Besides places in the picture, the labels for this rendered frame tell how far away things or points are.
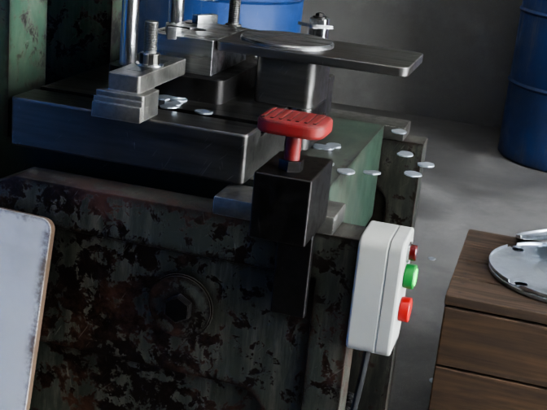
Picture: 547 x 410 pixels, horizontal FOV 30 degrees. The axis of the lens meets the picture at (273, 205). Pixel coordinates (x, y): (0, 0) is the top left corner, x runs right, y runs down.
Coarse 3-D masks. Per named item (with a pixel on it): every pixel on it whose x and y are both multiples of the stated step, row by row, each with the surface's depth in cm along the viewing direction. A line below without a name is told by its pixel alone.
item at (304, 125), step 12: (276, 108) 105; (264, 120) 100; (276, 120) 100; (288, 120) 100; (300, 120) 101; (312, 120) 101; (324, 120) 102; (264, 132) 101; (276, 132) 100; (288, 132) 100; (300, 132) 99; (312, 132) 99; (324, 132) 100; (288, 144) 103; (300, 144) 103; (288, 156) 103
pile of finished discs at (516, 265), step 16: (496, 256) 187; (512, 256) 188; (528, 256) 189; (544, 256) 190; (496, 272) 179; (512, 272) 181; (528, 272) 181; (544, 272) 180; (512, 288) 175; (528, 288) 172; (544, 288) 174
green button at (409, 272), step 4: (408, 264) 113; (412, 264) 113; (408, 268) 112; (412, 268) 112; (416, 268) 112; (404, 272) 112; (408, 272) 112; (412, 272) 112; (404, 276) 112; (408, 276) 112; (412, 276) 112; (404, 280) 112; (408, 280) 112; (412, 280) 112; (404, 284) 112; (408, 284) 112; (412, 284) 112; (408, 288) 113; (412, 288) 113
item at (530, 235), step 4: (524, 232) 206; (528, 232) 207; (532, 232) 208; (536, 232) 209; (540, 232) 209; (544, 232) 209; (516, 236) 199; (520, 236) 195; (524, 236) 201; (528, 236) 192; (532, 236) 191; (536, 236) 190; (540, 236) 189; (544, 236) 188
